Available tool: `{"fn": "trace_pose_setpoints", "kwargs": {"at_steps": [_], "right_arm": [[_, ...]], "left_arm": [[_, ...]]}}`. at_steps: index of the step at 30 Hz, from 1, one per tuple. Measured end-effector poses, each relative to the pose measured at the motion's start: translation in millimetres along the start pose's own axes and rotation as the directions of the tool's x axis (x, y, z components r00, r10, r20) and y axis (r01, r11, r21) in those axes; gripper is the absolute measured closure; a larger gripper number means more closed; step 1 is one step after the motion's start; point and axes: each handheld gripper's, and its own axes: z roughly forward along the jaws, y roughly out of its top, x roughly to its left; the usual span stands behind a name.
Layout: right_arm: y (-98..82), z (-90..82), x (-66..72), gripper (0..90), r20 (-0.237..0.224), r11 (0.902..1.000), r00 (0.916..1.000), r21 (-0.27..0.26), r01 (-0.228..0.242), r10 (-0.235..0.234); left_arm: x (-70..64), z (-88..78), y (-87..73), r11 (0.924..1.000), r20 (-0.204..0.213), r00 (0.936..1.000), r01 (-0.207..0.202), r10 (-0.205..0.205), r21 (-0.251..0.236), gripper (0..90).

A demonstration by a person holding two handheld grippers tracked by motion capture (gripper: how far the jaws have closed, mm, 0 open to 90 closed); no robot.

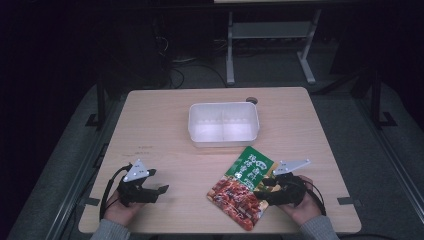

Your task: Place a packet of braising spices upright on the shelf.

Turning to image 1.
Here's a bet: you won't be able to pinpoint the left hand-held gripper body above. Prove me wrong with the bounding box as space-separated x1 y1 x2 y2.
116 159 159 207

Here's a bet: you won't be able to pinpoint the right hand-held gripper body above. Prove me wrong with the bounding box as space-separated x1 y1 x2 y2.
265 159 312 206

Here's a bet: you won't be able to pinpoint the green and red snack packet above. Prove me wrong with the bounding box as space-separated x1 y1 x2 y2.
206 145 279 232

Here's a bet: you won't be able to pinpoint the white plastic container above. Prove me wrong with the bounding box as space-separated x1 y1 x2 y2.
187 101 261 149

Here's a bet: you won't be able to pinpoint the person's right hand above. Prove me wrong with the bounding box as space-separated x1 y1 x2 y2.
278 175 323 226

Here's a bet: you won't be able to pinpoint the person's left hand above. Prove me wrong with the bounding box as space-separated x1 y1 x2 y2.
103 191 145 226

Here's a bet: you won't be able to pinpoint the grey tape strip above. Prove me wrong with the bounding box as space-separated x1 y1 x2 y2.
336 196 363 206
79 197 101 207

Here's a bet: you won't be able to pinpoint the black metal stand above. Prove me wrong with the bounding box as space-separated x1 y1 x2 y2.
369 70 398 130

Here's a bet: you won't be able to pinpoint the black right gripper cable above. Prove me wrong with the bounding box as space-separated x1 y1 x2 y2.
301 179 327 216

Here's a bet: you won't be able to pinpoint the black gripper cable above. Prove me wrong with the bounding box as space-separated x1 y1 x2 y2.
99 163 133 221
301 179 327 216

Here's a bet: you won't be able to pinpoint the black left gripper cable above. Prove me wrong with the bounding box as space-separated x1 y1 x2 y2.
99 163 133 221

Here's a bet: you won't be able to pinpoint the black floor cables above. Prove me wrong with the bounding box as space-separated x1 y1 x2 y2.
152 19 228 90

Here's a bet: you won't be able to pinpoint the white metal table frame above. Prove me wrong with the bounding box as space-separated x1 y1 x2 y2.
225 9 323 86

